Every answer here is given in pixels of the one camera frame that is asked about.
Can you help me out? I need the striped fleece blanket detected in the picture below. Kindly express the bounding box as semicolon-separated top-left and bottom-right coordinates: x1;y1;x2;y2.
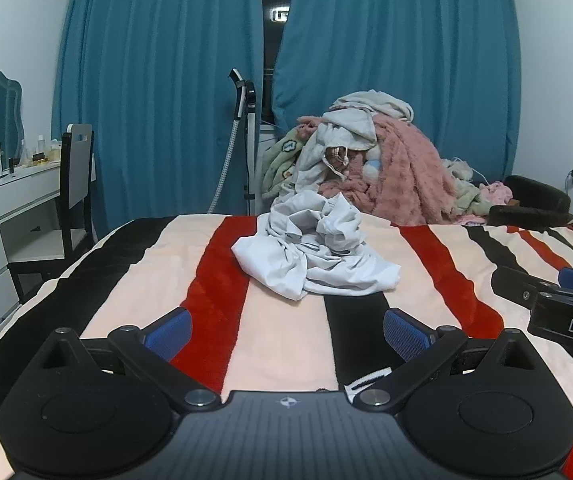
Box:
0;212;573;480

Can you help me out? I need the pale green cloth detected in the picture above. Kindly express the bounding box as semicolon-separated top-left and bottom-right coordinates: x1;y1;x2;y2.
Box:
441;157;492;221

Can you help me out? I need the green patterned blanket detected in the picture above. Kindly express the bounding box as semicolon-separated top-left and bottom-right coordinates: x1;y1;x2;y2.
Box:
261;125;312;201

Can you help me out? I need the black padded chair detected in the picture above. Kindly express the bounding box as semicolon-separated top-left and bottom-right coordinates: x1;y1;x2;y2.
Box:
489;175;573;226

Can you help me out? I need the grey hoodie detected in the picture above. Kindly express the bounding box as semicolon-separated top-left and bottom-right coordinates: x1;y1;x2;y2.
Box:
293;109;378;196

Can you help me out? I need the small pink cloth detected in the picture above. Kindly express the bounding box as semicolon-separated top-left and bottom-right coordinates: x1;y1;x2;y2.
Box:
461;182;514;226

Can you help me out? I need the garment steamer stand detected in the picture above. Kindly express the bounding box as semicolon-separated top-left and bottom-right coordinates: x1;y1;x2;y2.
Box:
206;67;258;216

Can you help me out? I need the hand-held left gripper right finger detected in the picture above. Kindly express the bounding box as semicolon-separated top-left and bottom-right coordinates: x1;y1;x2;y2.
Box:
353;307;542;413

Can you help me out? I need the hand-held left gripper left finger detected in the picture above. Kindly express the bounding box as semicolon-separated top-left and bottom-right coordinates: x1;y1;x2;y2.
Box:
31;307;222;413

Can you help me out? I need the pink fluffy blanket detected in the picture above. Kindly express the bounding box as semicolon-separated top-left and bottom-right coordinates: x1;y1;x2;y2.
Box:
296;115;459;226

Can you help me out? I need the white t-shirt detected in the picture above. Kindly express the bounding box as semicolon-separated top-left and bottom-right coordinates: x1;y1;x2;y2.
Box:
231;191;401;301

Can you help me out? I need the black and grey chair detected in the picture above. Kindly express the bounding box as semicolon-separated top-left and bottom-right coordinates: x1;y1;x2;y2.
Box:
6;124;97;306

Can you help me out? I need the beige garment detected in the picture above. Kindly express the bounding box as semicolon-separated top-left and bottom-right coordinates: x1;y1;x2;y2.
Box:
329;90;414;123

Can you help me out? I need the white and blue plush toy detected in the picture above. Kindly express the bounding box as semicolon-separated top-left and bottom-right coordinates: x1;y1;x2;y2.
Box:
363;145;384;181

